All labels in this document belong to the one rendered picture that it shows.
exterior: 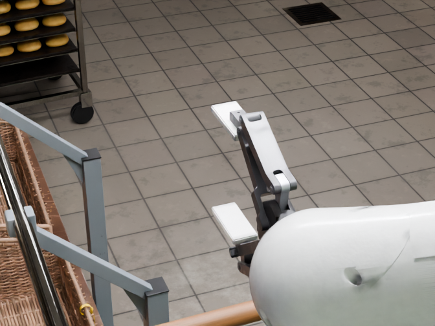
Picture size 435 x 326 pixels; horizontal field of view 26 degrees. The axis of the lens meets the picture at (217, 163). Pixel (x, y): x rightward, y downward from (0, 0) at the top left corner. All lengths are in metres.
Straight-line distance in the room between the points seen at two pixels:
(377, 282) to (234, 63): 3.97
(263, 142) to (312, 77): 3.55
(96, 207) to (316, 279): 1.52
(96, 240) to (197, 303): 0.98
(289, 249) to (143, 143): 3.29
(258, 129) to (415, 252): 0.34
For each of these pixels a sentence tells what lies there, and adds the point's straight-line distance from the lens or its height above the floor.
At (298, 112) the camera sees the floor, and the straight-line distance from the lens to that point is 4.18.
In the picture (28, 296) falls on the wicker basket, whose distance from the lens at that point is 2.30.
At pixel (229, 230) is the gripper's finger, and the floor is 1.42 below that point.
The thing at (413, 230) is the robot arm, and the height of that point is 1.67.
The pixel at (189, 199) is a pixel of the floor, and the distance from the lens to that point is 3.60.
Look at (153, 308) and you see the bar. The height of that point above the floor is 0.92.
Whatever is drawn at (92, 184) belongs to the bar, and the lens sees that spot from 2.12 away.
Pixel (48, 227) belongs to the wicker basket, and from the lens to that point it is 2.27.
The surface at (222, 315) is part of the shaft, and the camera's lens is 1.28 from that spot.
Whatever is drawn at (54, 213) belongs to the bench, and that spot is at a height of 0.58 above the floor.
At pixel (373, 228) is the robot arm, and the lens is 0.67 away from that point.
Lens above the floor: 2.06
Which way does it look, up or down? 33 degrees down
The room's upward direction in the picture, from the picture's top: straight up
